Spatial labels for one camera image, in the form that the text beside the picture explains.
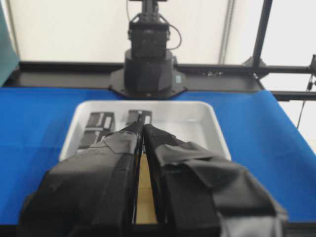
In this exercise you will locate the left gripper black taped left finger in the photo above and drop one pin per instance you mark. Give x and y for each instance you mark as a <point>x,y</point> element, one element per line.
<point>90,194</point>

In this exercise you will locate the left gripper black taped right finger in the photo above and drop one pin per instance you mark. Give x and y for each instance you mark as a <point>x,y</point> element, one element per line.
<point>199,193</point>

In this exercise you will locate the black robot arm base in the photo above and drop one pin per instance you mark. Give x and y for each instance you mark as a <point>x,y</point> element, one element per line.
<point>149,67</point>

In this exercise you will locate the brown cardboard box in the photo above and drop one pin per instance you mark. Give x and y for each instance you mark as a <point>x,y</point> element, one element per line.
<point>145,202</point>

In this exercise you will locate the black white box in tray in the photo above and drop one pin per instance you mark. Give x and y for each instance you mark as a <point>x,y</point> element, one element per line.
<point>99,125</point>

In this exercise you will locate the white metal tray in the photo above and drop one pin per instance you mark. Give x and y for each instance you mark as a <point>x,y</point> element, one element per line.
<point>189,121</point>

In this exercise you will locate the blue table cloth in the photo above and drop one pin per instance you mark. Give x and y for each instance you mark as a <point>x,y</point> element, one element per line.
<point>259,135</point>

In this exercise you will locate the black aluminium frame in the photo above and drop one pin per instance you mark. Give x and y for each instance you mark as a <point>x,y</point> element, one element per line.
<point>244,78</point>

